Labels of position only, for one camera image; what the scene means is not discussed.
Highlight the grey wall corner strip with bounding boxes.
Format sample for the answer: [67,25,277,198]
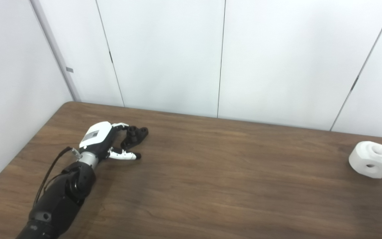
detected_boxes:
[29,0,81,102]

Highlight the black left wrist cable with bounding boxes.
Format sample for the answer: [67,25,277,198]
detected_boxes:
[33,146,80,206]

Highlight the round white plastic piece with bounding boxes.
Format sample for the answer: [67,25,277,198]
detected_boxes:
[349,141,382,179]

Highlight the black plastic holder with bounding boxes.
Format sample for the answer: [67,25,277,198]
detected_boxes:
[121,126,149,150]

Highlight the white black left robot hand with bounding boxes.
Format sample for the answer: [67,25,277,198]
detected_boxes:
[78,121,142,163]

